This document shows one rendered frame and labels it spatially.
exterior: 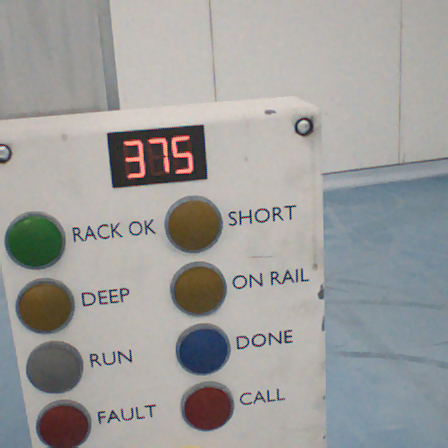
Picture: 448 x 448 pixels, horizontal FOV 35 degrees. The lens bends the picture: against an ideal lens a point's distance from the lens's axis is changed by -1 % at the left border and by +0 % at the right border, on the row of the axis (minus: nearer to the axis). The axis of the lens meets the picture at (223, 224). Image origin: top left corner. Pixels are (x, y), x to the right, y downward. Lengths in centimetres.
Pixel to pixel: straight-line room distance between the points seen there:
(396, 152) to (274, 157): 431
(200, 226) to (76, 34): 13
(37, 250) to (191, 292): 8
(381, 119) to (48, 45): 421
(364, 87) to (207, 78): 99
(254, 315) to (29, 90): 18
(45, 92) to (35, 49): 2
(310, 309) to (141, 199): 11
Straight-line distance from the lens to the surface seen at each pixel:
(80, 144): 36
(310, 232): 38
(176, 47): 410
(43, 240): 36
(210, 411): 41
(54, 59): 41
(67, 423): 41
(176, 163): 36
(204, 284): 37
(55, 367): 39
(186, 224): 36
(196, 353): 39
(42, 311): 38
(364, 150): 457
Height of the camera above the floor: 121
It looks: 18 degrees down
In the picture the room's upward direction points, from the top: 4 degrees counter-clockwise
